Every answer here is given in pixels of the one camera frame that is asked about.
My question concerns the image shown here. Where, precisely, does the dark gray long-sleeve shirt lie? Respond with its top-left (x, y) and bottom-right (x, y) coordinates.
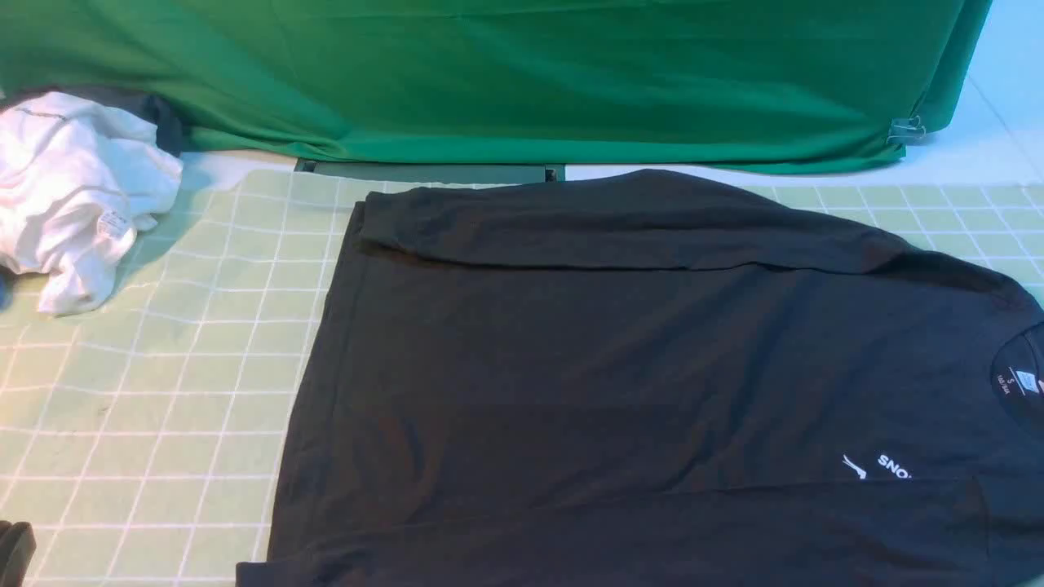
top-left (235, 170), bottom-right (1043, 586)

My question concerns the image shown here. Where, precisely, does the black robot arm left side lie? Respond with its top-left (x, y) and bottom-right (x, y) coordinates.
top-left (0, 520), bottom-right (37, 587)

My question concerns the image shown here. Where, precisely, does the dark garment behind white shirt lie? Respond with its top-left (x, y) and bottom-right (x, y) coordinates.
top-left (2, 85), bottom-right (187, 157)

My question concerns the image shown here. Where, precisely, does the crumpled white shirt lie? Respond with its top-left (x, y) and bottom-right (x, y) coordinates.
top-left (1, 90), bottom-right (184, 316)

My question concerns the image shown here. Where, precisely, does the dark green base bar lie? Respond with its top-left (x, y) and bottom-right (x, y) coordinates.
top-left (294, 157), bottom-right (566, 185)

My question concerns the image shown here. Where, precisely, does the green backdrop cloth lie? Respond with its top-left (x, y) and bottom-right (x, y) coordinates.
top-left (1, 1), bottom-right (991, 174)

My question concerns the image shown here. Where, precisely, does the light green grid tablecloth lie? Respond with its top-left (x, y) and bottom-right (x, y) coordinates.
top-left (2, 170), bottom-right (1042, 586)

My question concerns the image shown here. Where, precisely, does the metal binder clip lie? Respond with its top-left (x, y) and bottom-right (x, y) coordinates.
top-left (885, 115), bottom-right (929, 145)

